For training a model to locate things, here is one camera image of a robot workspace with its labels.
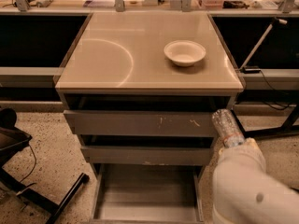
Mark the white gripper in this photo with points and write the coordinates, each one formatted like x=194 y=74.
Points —
x=241 y=154

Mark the clear plastic water bottle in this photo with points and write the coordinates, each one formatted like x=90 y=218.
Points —
x=227 y=128

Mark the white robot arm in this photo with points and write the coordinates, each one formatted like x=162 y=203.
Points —
x=243 y=193

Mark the grey middle drawer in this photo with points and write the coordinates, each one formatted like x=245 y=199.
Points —
x=147 y=155

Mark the grey drawer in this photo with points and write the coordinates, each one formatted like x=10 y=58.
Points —
x=141 y=123
x=147 y=155
x=144 y=194

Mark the grey bottom drawer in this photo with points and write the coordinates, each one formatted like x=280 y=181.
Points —
x=144 y=194

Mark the grey drawer cabinet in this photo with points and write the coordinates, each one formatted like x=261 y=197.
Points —
x=119 y=65

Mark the grey top drawer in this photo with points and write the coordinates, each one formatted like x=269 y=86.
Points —
x=141 y=123

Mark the black wheeled stand right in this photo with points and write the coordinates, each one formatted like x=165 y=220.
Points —
x=287 y=128

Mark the white bowl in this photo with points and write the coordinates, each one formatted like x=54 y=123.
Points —
x=184 y=53

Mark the white rod with black tip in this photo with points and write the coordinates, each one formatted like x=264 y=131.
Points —
x=273 y=22

